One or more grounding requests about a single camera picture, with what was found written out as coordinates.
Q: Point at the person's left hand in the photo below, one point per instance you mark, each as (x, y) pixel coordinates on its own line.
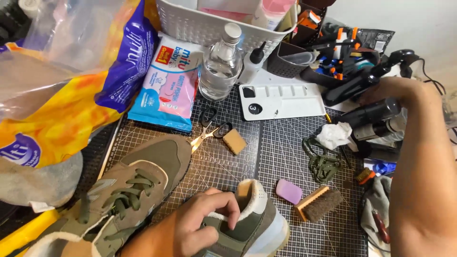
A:
(194, 223)

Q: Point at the person's right hand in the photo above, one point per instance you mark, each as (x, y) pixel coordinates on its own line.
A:
(383, 91)

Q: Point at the olive suede sneaker without laces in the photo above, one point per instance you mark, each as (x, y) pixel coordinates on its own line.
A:
(250, 228)

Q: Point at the black spray bottle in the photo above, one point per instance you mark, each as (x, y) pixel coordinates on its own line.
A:
(371, 112)

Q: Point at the black heat gun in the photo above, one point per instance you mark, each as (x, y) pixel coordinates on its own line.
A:
(357, 84)

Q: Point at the black bottle with label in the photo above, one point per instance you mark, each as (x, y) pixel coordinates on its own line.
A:
(378, 131)

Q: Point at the black foil packet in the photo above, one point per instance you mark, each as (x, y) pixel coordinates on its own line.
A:
(378, 39)

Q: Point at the pile of orange black clamps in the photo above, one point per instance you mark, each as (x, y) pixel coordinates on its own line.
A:
(342, 53)

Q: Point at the black cutting mat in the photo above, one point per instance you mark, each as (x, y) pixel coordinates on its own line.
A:
(314, 235)
(214, 167)

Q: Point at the crumpled white tissue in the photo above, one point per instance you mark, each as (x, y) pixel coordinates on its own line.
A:
(334, 135)

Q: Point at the olive suede sneaker with laces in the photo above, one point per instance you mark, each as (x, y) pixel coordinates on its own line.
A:
(135, 189)

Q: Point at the blue plastic wrapper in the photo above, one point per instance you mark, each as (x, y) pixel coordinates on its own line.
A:
(382, 167)

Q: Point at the tan eraser block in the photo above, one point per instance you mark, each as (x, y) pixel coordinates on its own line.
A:
(234, 141)

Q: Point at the olive green shoelace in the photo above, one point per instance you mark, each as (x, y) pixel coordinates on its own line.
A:
(321, 164)

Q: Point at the white paint palette tray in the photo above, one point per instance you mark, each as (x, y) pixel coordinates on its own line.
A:
(285, 101)

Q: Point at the purple eraser block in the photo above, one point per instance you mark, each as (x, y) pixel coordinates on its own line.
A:
(288, 191)

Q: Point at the dark brown storage box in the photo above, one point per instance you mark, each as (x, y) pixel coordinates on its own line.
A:
(310, 21)

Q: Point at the dark brown perforated organizer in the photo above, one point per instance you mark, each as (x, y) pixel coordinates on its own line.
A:
(285, 64)

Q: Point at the black perforated mat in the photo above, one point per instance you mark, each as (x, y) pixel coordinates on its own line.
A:
(92, 160)

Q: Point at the wooden bristle brush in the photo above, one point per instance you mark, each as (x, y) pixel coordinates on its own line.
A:
(317, 204)

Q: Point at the white squeeze bottle black nozzle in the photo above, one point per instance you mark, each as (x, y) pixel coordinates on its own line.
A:
(251, 66)

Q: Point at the white bottle pink cap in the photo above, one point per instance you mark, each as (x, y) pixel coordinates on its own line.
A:
(273, 12)

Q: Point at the blue and pink wipes packet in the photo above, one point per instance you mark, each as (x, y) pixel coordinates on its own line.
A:
(167, 89)

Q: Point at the clear glass bottle silver cap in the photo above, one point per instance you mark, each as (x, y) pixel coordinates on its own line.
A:
(219, 67)

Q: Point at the grey suede cloth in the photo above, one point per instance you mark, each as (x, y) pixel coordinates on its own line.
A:
(39, 182)

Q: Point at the yellow plastic sheet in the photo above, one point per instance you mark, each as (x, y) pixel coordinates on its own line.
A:
(25, 232)

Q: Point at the yellow and purple plastic pack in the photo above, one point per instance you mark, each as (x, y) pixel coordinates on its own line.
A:
(71, 100)

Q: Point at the white plastic basket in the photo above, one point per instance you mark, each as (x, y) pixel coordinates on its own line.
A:
(214, 32)

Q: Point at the clear plastic bag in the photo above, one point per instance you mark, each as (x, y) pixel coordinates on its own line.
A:
(53, 39)

